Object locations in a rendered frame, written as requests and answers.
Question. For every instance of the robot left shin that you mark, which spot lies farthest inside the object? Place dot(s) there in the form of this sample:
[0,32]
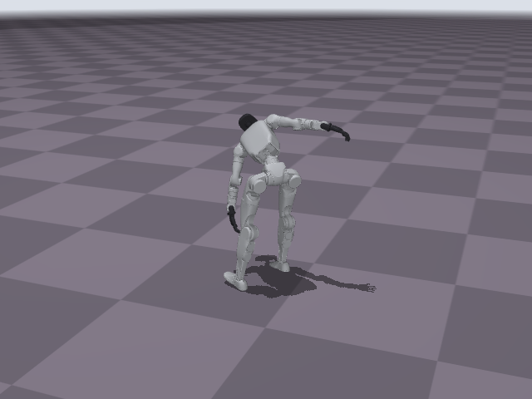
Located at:
[245,248]

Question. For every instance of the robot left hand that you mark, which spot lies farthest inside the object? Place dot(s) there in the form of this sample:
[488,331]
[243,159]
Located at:
[231,218]

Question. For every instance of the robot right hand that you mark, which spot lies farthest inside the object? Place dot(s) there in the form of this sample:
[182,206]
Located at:
[330,127]

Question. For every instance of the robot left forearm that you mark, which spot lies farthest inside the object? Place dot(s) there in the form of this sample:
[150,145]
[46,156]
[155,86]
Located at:
[232,195]

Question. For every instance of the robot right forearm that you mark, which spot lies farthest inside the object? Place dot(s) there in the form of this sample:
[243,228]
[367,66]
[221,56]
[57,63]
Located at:
[311,124]

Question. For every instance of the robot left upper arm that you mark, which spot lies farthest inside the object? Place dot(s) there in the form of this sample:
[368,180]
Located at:
[239,155]

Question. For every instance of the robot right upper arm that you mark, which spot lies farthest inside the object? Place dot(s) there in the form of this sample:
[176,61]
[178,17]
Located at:
[275,122]

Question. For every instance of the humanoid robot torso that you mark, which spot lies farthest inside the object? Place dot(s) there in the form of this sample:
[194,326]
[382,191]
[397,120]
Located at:
[262,145]

